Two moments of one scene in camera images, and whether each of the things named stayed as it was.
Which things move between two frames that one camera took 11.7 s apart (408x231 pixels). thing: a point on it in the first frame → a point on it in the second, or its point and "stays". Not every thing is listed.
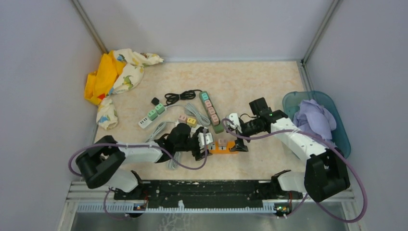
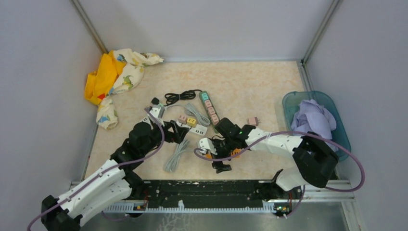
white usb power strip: (194, 129) stays
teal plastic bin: (291, 100) stays
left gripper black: (197, 155) → (178, 134)
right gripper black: (239, 145) → (220, 167)
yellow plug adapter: (192, 122) stays
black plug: (155, 101) stays
